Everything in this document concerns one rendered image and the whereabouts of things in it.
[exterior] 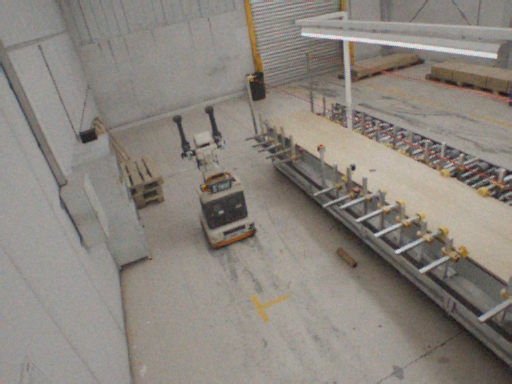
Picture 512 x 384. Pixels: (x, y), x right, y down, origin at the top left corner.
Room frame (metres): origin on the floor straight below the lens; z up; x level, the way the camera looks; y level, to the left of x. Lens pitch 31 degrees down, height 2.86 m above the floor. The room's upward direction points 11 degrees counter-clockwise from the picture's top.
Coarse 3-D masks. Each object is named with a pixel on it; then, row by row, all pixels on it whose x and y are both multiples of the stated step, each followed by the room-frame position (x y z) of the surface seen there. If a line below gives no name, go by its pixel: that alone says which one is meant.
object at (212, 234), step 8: (200, 216) 4.04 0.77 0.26; (248, 216) 3.79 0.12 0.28; (232, 224) 3.68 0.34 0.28; (240, 224) 3.67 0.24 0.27; (208, 232) 3.62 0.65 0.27; (216, 232) 3.58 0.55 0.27; (240, 232) 3.64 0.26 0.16; (248, 232) 3.67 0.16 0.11; (208, 240) 3.69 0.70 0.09; (216, 240) 3.55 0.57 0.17; (224, 240) 3.58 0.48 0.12; (232, 240) 3.60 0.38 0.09
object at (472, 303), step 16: (304, 176) 3.87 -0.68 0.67; (368, 224) 2.65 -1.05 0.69; (384, 240) 2.42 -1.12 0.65; (416, 256) 2.08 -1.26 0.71; (432, 272) 1.88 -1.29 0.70; (448, 288) 1.71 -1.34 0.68; (464, 288) 1.65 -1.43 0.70; (464, 304) 1.56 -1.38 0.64; (480, 304) 1.48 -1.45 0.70; (496, 320) 1.33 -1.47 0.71
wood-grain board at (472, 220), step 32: (288, 128) 5.00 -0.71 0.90; (320, 128) 4.77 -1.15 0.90; (352, 160) 3.61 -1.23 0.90; (384, 160) 3.46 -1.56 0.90; (416, 192) 2.72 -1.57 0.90; (448, 192) 2.61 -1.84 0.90; (416, 224) 2.29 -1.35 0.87; (448, 224) 2.17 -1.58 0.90; (480, 224) 2.09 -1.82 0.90; (480, 256) 1.75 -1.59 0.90
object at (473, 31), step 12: (300, 24) 4.28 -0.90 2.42; (312, 24) 4.03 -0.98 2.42; (324, 24) 3.80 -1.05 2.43; (336, 24) 3.59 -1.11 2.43; (348, 24) 3.41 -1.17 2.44; (360, 24) 3.23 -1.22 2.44; (372, 24) 3.08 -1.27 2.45; (384, 24) 2.94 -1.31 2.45; (396, 24) 2.80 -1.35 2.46; (408, 24) 2.69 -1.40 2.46; (420, 24) 2.61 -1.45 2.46; (432, 24) 2.52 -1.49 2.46; (480, 36) 2.09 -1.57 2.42; (492, 36) 2.02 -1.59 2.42; (504, 36) 1.94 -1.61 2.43; (348, 48) 4.54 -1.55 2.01; (348, 60) 4.54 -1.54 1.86; (348, 72) 4.54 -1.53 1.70; (348, 84) 4.53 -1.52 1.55; (348, 96) 4.53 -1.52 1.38; (348, 108) 4.53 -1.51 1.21; (348, 120) 4.54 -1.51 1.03
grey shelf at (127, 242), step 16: (80, 144) 4.22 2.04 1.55; (96, 144) 4.08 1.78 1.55; (80, 160) 3.64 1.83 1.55; (96, 160) 3.59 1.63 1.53; (112, 160) 4.20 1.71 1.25; (96, 176) 3.57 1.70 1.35; (112, 176) 3.61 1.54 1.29; (96, 192) 3.55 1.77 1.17; (112, 192) 3.59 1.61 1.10; (128, 192) 4.47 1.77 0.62; (112, 208) 3.57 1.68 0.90; (128, 208) 3.62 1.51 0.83; (112, 224) 3.55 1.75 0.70; (128, 224) 3.60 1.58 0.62; (112, 240) 3.53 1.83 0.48; (128, 240) 3.58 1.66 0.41; (144, 240) 3.63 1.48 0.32; (128, 256) 3.55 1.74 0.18; (144, 256) 3.61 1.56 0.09
